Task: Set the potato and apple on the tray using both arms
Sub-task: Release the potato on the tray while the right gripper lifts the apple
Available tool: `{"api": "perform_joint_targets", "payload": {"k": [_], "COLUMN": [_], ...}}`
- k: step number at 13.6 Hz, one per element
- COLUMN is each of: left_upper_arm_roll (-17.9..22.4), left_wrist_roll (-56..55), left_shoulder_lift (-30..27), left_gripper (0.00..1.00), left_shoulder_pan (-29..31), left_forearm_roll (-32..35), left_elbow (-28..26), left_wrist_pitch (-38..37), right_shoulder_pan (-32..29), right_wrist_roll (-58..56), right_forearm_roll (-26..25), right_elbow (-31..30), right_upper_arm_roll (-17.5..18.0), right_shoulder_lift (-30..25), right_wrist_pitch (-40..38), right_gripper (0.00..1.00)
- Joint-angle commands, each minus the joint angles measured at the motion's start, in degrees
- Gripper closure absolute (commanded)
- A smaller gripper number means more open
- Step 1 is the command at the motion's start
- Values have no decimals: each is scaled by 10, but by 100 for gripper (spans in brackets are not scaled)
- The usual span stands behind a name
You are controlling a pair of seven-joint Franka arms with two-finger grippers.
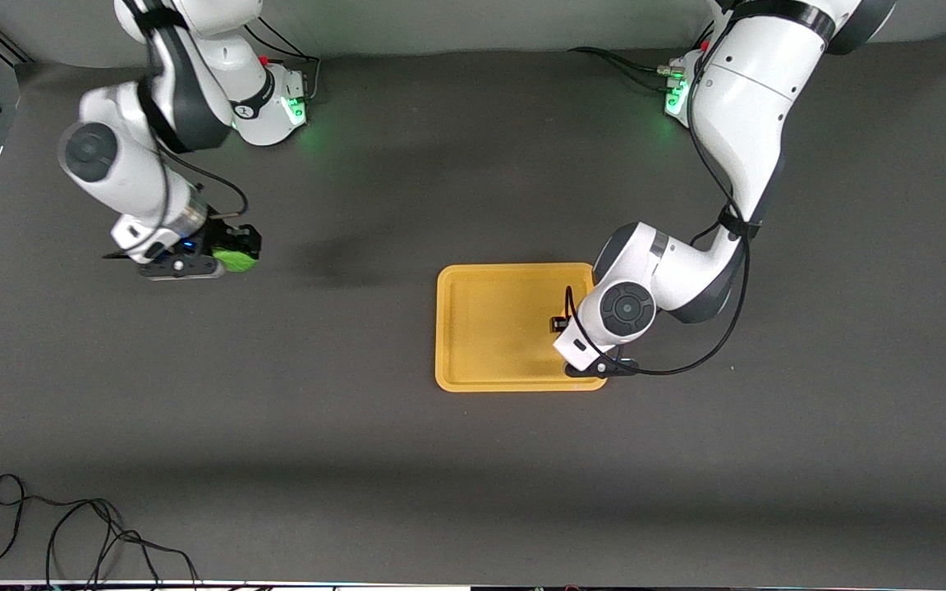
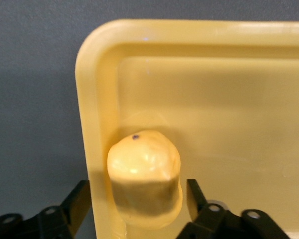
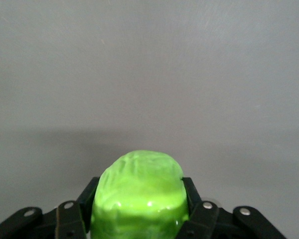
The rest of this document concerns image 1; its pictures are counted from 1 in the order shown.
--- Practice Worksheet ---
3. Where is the green apple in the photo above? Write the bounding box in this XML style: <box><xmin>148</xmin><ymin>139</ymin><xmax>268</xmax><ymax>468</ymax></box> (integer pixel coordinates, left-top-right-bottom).
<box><xmin>214</xmin><ymin>248</ymin><xmax>259</xmax><ymax>274</ymax></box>

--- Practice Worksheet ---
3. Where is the orange plastic tray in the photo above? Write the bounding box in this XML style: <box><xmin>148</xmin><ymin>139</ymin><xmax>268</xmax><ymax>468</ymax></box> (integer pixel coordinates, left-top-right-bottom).
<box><xmin>435</xmin><ymin>263</ymin><xmax>608</xmax><ymax>393</ymax></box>

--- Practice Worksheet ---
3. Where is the dark gray table mat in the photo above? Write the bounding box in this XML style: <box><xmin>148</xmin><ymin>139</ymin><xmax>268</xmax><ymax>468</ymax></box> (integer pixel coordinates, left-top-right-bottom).
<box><xmin>0</xmin><ymin>29</ymin><xmax>946</xmax><ymax>587</ymax></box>

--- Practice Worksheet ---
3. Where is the black right arm base cable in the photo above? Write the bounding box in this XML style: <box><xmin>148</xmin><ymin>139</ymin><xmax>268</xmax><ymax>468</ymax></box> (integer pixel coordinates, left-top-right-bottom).
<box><xmin>243</xmin><ymin>16</ymin><xmax>323</xmax><ymax>106</ymax></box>

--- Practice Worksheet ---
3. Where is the black arm base cable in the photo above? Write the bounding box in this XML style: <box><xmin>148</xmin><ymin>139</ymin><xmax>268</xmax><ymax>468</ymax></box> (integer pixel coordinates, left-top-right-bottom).
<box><xmin>569</xmin><ymin>16</ymin><xmax>716</xmax><ymax>93</ymax></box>
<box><xmin>243</xmin><ymin>16</ymin><xmax>323</xmax><ymax>106</ymax></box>

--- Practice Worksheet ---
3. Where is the black left arm base cable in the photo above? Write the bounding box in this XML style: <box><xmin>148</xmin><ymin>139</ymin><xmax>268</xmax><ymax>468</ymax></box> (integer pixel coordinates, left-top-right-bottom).
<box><xmin>569</xmin><ymin>16</ymin><xmax>716</xmax><ymax>93</ymax></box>

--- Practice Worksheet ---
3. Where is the thin black loose cable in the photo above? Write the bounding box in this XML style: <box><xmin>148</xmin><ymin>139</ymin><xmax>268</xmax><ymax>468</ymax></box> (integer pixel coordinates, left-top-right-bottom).
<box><xmin>0</xmin><ymin>474</ymin><xmax>203</xmax><ymax>590</ymax></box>

